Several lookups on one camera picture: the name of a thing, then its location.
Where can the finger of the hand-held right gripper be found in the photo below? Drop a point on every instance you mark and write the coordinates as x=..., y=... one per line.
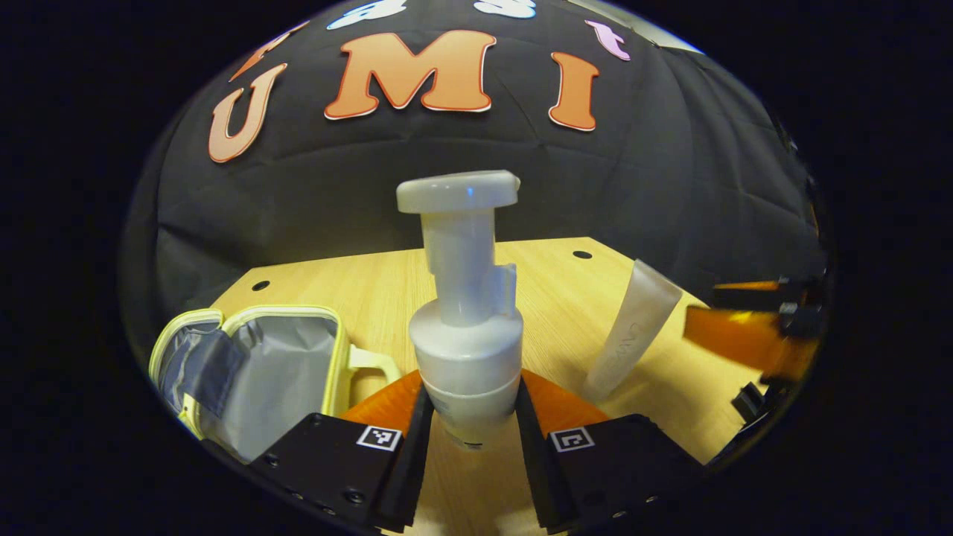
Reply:
x=737, y=335
x=744, y=298

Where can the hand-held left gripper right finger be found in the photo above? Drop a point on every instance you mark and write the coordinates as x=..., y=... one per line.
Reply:
x=540, y=469

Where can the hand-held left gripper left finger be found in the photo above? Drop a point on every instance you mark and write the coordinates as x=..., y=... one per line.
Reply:
x=413, y=461

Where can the frosted white tube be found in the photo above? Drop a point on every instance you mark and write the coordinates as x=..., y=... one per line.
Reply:
x=633, y=327

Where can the white pump bottle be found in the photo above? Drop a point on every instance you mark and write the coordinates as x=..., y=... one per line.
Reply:
x=465, y=350

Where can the black backdrop cloth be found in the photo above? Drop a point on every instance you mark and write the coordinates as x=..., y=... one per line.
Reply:
x=335, y=186

